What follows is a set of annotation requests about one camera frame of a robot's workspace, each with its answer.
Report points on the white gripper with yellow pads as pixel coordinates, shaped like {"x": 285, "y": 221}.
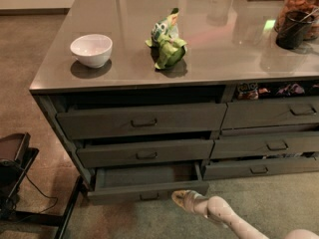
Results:
{"x": 199, "y": 204}

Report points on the grey drawer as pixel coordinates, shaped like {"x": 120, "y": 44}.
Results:
{"x": 260, "y": 167}
{"x": 144, "y": 152}
{"x": 143, "y": 183}
{"x": 99, "y": 123}
{"x": 271, "y": 112}
{"x": 266, "y": 144}

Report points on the grey drawer cabinet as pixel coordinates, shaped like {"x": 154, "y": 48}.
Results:
{"x": 151, "y": 95}

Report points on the snack packets in drawer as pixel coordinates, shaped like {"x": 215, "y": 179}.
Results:
{"x": 255, "y": 91}

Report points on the green crumpled snack bag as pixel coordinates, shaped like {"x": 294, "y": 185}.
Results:
{"x": 166, "y": 40}

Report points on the white ceramic bowl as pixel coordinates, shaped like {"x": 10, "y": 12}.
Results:
{"x": 92, "y": 50}

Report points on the black mesh cup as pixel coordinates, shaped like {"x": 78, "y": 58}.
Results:
{"x": 293, "y": 30}

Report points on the glass jar of snacks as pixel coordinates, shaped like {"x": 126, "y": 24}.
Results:
{"x": 307, "y": 6}

